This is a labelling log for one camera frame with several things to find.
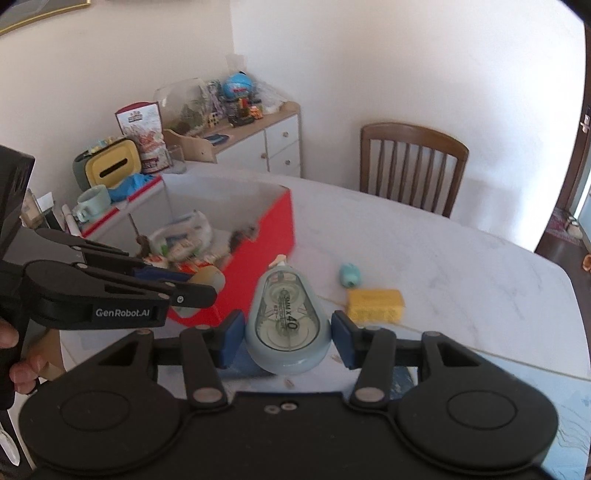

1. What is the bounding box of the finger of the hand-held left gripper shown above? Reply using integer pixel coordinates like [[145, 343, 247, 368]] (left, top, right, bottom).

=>
[[23, 261, 218, 309], [19, 228, 195, 283]]

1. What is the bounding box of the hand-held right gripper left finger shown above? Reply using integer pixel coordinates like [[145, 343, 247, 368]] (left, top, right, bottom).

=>
[[95, 309, 245, 409]]

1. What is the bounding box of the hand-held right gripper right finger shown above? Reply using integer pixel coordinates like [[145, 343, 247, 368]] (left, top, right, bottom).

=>
[[330, 310, 483, 411]]

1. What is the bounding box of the light blue correction tape dispenser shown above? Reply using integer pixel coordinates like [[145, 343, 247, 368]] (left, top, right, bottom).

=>
[[245, 256, 332, 374]]

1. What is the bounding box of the beige round container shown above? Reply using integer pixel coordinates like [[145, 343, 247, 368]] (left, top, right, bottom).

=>
[[178, 265, 226, 319]]

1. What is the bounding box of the red cardboard box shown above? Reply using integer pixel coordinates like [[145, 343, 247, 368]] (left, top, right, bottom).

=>
[[76, 173, 296, 328]]

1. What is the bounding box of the person's left hand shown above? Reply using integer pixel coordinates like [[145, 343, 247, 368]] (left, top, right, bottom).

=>
[[0, 320, 40, 396]]

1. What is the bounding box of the yellow ridged block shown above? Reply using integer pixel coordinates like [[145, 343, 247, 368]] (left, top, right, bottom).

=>
[[346, 288, 406, 322]]

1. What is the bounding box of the mint green mug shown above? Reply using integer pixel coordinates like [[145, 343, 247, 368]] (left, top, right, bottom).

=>
[[73, 185, 112, 223]]

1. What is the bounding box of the small teal plastic item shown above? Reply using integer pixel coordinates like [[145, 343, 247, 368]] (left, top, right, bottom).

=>
[[341, 262, 363, 289]]

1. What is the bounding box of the clear plastic bag of packets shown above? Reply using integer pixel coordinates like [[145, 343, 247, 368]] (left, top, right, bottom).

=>
[[148, 210, 214, 259]]

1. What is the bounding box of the blue cloth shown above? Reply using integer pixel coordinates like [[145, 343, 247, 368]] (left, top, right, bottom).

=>
[[108, 173, 162, 201]]

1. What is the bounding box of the yellow tissue box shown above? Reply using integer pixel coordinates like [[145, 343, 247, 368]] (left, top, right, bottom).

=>
[[74, 137, 141, 191]]

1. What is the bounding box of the clear drinking glass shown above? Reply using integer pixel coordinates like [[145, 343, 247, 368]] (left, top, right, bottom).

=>
[[166, 145, 186, 174]]

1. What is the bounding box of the red and white snack bag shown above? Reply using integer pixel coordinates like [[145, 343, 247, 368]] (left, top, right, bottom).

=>
[[115, 102, 168, 174]]

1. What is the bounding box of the brown wooden slatted chair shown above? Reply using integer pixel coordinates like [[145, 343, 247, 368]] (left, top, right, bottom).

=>
[[359, 122, 469, 219]]

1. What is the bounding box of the white plastic spoon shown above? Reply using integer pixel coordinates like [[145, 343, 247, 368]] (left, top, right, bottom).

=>
[[0, 422, 20, 468]]

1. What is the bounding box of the white and wood sideboard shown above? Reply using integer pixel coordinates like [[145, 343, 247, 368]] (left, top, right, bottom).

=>
[[164, 102, 302, 178]]

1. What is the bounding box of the blue globe ball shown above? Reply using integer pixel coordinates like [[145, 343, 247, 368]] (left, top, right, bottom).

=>
[[222, 73, 254, 99]]

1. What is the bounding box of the blue printed table mat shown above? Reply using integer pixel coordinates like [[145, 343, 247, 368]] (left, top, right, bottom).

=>
[[222, 355, 591, 476]]

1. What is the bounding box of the gold picture frame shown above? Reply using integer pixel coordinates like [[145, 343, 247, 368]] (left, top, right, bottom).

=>
[[0, 0, 90, 36]]

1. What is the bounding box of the wooden door frame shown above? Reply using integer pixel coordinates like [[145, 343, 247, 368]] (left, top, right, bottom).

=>
[[534, 69, 591, 273]]

